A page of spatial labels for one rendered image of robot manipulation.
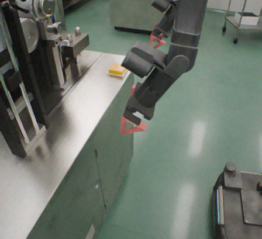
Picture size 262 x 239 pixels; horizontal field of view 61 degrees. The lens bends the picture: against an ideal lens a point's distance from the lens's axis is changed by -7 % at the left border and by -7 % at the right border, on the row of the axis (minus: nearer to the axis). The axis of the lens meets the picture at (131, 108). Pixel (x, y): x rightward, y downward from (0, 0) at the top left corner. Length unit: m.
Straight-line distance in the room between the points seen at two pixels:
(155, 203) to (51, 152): 1.04
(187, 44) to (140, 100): 0.18
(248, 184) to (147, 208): 0.67
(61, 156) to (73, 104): 0.26
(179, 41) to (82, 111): 0.56
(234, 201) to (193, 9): 1.24
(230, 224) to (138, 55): 1.14
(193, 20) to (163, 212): 1.38
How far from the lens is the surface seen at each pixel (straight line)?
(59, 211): 0.87
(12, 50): 0.70
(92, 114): 0.91
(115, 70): 1.11
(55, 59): 1.01
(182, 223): 1.65
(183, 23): 0.47
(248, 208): 1.52
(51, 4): 0.99
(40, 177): 0.76
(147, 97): 0.57
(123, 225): 1.62
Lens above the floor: 1.50
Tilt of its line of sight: 40 degrees down
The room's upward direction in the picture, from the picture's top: straight up
